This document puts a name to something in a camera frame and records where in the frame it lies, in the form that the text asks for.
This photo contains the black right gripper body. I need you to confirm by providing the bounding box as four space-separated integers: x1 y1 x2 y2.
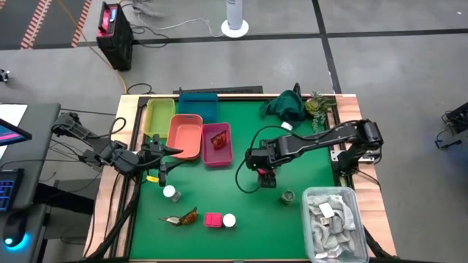
244 140 283 172

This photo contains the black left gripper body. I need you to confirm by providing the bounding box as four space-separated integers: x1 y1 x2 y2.
140 134 167 173

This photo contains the white-lid spice jar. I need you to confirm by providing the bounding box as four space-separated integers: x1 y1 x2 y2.
162 184 182 203

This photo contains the green-lid glass spice jar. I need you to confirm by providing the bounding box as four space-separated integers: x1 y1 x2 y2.
280 188 296 206

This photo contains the pink-lid spice jar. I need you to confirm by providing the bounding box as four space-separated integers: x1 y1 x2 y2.
203 211 224 229

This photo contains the orange plastic bin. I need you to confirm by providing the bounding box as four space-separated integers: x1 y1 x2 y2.
165 113 204 161

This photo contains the yellow-green plastic bin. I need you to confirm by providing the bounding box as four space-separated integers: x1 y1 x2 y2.
143 97 177 140

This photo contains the green table mat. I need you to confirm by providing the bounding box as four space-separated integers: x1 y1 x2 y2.
129 96 336 262

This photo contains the pink plastic bin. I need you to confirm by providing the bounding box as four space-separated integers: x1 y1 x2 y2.
201 121 235 168

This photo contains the blue plastic bin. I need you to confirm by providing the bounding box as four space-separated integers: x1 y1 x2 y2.
178 92 220 124

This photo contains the dark green cloth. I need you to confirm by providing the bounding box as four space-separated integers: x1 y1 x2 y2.
259 89 308 123

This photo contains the white sachet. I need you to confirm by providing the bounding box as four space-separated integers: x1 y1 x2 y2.
318 202 336 219

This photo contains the black support strut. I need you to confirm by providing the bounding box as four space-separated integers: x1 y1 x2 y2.
86 174 144 261

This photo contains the artificial succulent plant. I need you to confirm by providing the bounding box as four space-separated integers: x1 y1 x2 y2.
304 91 338 133

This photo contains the black power strip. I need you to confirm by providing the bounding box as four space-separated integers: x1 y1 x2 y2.
172 85 265 96

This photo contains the grey towel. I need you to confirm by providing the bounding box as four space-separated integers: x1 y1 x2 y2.
306 193 358 259

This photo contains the clear plastic container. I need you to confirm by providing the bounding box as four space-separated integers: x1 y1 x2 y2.
301 186 370 263

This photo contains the grey desk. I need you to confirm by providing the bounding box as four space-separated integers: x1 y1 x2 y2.
0 102 62 263

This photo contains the black and red case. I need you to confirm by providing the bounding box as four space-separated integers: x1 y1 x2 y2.
95 1 135 72

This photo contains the computer monitor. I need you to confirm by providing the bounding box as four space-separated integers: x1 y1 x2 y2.
0 118 33 148

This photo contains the white paper sheet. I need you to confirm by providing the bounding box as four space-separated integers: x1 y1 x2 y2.
0 103 29 127

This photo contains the backlit black keyboard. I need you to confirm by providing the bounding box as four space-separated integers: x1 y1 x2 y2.
0 167 25 213

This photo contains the black computer mouse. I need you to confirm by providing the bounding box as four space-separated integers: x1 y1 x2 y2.
2 213 29 250

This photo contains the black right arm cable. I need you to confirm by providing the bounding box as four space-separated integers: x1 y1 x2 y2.
235 125 293 195

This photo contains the yellow floor cable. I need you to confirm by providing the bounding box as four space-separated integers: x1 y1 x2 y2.
57 0 129 94

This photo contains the white floor cable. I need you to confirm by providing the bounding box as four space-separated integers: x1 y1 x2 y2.
122 2 224 39

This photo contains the black equipment with cables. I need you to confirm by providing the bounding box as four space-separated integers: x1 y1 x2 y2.
434 101 468 151

